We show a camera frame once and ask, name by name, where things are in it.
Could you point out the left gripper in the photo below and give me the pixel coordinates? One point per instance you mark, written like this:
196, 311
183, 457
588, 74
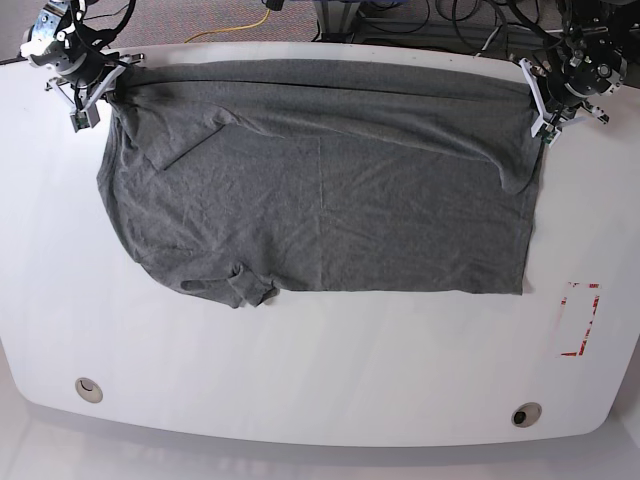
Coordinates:
556, 102

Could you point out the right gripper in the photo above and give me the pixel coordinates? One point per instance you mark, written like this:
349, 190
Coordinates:
81, 85

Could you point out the grey t-shirt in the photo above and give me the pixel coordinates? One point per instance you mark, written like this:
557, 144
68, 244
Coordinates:
230, 181

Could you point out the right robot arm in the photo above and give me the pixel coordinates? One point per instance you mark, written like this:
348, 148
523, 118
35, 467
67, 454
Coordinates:
61, 40

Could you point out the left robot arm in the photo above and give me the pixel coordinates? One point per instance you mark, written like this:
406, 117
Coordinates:
588, 58

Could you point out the red tape rectangle marking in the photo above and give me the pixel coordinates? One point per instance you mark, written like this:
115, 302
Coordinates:
578, 311

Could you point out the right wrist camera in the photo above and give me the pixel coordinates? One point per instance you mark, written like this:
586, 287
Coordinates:
85, 118

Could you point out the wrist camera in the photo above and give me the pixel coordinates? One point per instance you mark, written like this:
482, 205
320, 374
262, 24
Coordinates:
85, 118
546, 132

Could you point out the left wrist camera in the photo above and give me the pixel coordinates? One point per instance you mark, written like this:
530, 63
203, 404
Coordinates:
546, 132

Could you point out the aluminium frame stand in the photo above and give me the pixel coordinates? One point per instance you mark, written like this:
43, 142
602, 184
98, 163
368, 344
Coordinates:
335, 19

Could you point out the left table cable grommet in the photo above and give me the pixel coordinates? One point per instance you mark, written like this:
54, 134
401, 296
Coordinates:
89, 390

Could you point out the table cable grommet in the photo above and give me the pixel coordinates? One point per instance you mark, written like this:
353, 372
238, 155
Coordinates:
89, 390
526, 415

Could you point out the right table cable grommet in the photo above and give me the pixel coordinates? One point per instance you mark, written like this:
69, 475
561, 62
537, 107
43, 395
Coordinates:
526, 415

